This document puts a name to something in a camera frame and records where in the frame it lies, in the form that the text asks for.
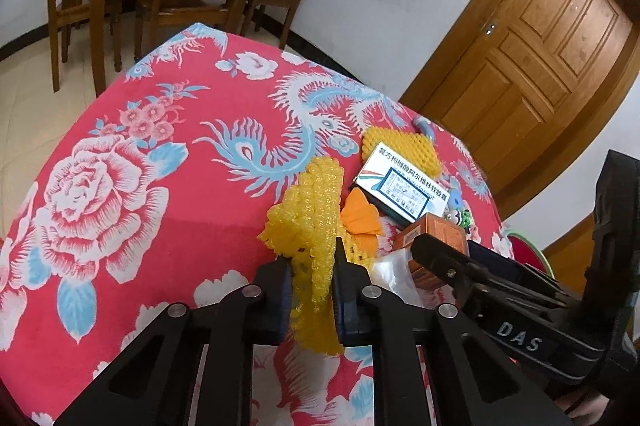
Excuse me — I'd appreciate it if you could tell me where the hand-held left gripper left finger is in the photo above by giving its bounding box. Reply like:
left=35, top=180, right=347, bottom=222
left=52, top=256, right=296, bottom=426

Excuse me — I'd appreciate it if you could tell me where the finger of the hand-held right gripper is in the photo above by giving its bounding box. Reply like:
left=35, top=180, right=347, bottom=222
left=467, top=242, right=566, bottom=302
left=411, top=233, right=501, bottom=307

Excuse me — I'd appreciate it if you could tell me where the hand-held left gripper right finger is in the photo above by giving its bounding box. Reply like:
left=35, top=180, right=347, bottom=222
left=332, top=239, right=573, bottom=426

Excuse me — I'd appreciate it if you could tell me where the red bucket with green rim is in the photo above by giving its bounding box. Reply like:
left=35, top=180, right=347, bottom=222
left=502, top=229, right=558, bottom=279

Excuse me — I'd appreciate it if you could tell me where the small orange box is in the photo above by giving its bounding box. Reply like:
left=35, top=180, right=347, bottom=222
left=392, top=212, right=471, bottom=292

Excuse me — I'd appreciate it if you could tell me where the clear plastic bag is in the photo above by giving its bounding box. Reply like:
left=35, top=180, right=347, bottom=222
left=370, top=251, right=426, bottom=307

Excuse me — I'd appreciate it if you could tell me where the orange paper piece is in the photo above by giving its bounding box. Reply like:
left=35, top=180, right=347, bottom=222
left=341, top=189, right=383, bottom=237

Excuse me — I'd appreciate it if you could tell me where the white medicine box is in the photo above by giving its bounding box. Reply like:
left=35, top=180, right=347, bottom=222
left=351, top=141, right=451, bottom=227

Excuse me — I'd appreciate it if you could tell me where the yellow foam fruit net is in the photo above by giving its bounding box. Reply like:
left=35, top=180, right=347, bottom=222
left=257, top=157, right=351, bottom=355
left=360, top=127, right=443, bottom=179

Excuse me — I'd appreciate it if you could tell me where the small green white toy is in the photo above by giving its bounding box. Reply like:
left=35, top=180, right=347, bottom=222
left=446, top=205, right=473, bottom=234

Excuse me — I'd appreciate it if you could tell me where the red floral printed cloth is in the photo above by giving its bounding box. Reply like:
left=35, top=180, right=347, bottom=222
left=0, top=22, right=516, bottom=426

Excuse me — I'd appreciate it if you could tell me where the wooden panel door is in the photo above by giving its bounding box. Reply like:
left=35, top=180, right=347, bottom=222
left=430, top=0, right=633, bottom=157

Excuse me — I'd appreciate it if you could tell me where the wooden side door frame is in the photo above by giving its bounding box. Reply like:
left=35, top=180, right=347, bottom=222
left=542, top=211, right=596, bottom=279

